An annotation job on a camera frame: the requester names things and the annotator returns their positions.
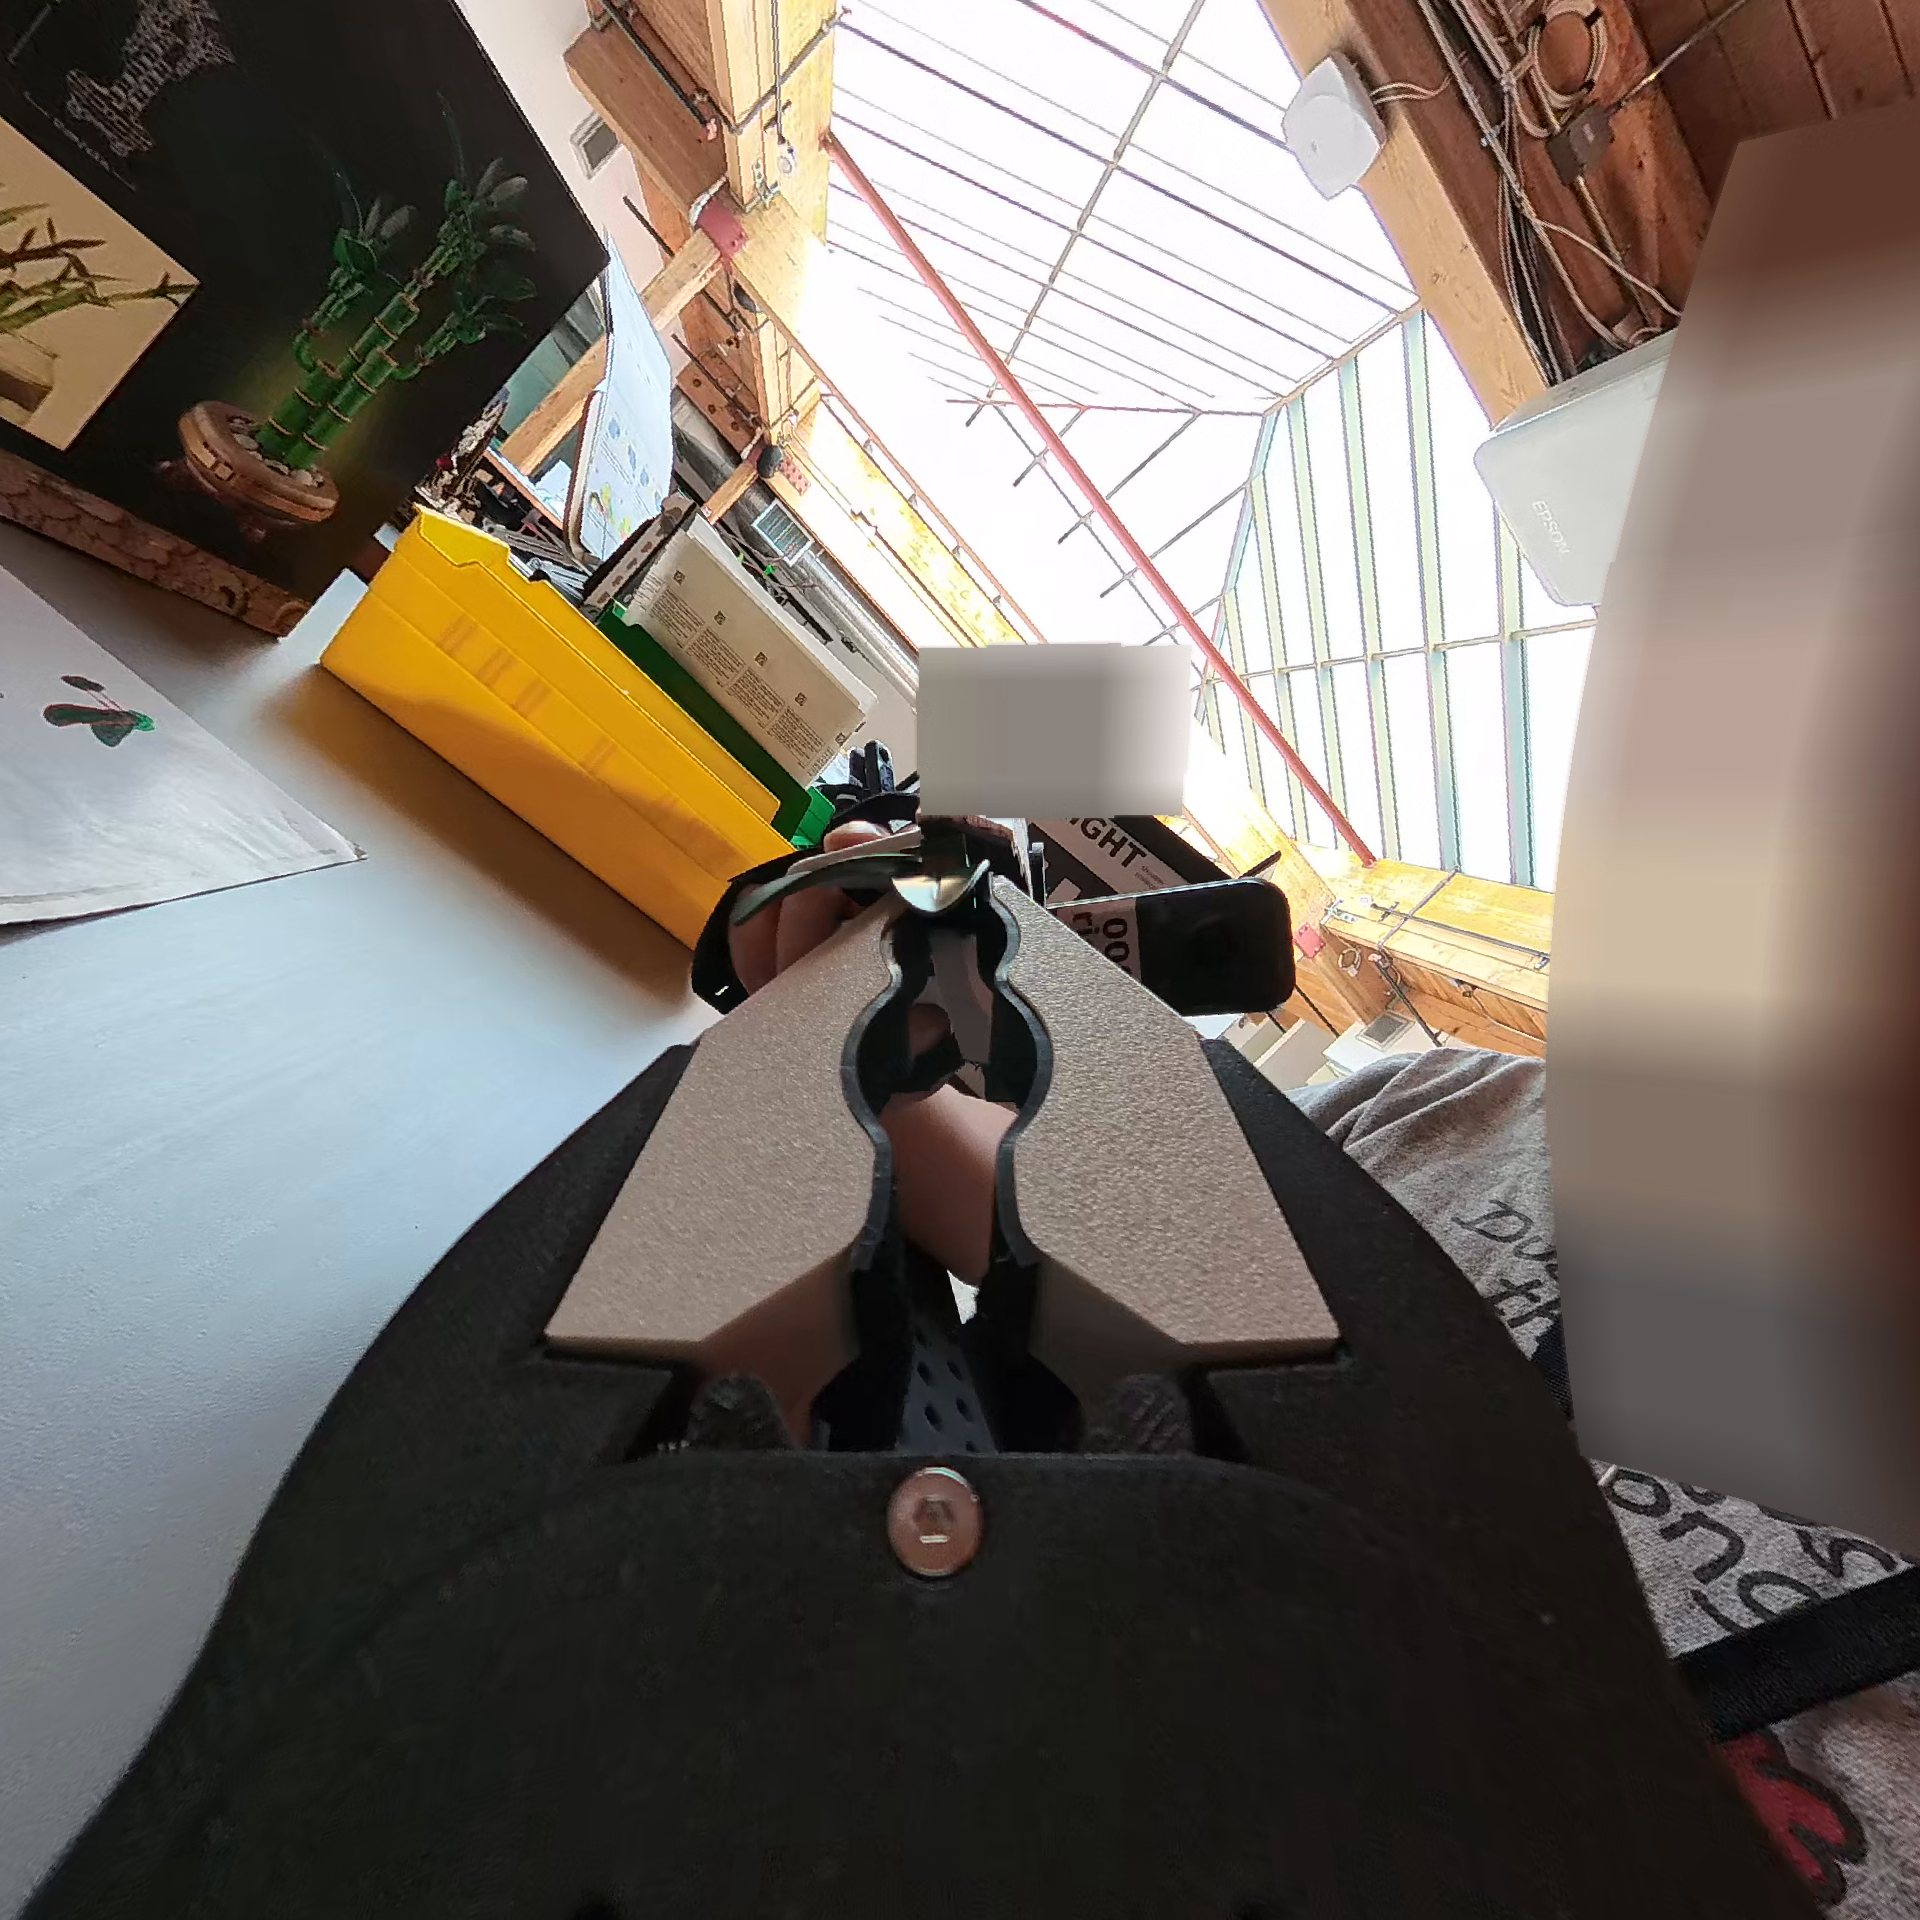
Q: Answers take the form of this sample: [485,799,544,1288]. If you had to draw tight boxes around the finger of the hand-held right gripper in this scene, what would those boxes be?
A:
[907,900,1005,1089]

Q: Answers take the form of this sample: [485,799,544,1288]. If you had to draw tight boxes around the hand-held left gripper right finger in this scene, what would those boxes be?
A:
[969,875,1340,1434]

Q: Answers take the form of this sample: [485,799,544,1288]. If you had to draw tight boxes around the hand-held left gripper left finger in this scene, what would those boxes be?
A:
[544,884,920,1434]

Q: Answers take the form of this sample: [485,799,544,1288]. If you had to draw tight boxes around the lego instruction booklet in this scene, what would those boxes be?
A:
[0,562,365,929]

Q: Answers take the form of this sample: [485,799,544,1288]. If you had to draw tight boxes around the black lego set box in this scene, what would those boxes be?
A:
[0,0,610,640]

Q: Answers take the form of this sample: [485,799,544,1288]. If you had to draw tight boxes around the person's right hand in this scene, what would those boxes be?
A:
[766,824,1011,1285]

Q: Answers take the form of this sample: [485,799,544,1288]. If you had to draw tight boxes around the person's torso in grey shirt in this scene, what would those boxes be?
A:
[1291,1049,1920,1920]

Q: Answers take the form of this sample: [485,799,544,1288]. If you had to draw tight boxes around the green storage bin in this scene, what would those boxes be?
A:
[593,601,838,845]

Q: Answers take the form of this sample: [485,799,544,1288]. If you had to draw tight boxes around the white printed carton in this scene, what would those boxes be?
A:
[622,518,880,782]

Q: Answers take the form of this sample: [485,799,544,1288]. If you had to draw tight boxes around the yellow storage bin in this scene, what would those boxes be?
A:
[319,504,798,951]

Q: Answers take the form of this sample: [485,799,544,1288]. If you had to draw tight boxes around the white ceiling projector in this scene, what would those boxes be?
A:
[1473,329,1675,609]

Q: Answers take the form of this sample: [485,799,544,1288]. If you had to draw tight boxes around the white illustrated poster board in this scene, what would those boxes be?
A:
[561,242,680,563]

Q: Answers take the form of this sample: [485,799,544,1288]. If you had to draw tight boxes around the white ceiling access point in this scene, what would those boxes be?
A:
[1281,52,1389,200]

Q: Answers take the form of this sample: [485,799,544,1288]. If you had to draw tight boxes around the black shoulder strap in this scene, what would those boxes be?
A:
[1672,1575,1920,1743]

